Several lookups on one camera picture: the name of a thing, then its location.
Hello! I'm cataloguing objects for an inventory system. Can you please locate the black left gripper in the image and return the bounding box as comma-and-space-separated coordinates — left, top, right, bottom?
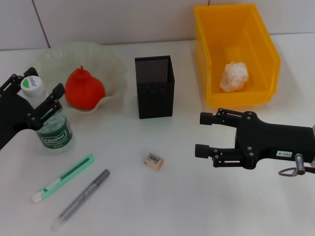
0, 67, 66, 152

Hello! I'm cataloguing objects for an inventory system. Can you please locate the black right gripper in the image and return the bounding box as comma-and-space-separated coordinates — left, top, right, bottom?
194, 107, 315, 170

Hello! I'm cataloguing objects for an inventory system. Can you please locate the red pear-shaped fruit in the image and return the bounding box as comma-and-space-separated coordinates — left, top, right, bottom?
64, 65, 106, 110

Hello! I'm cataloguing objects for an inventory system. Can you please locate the clear green-label water bottle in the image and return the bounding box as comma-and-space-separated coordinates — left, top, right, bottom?
20, 75, 75, 155

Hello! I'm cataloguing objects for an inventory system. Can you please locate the white paper ball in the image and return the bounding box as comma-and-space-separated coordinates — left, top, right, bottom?
220, 61, 249, 92

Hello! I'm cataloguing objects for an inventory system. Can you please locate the green utility knife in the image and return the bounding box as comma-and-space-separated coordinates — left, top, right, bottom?
31, 153, 95, 204

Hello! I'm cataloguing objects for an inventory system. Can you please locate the beige eraser with barcode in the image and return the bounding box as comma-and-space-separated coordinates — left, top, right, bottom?
143, 152, 165, 170

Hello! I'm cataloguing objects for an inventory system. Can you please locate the pale green glass fruit plate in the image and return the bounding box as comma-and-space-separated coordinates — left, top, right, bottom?
31, 41, 127, 114

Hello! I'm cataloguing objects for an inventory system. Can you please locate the black mesh pen holder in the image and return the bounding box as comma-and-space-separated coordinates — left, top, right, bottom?
134, 55, 175, 120

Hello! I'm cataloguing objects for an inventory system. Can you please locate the grey marker pen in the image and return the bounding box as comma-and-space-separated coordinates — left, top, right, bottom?
51, 169, 111, 231

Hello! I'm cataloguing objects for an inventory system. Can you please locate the right gripper silver connector plug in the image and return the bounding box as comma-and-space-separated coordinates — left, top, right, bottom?
294, 152, 306, 176

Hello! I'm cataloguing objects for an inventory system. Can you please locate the yellow plastic bin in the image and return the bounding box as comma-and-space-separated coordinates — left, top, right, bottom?
193, 3, 281, 108

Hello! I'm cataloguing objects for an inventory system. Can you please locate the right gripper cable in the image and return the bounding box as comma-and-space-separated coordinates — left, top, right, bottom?
278, 166, 315, 177

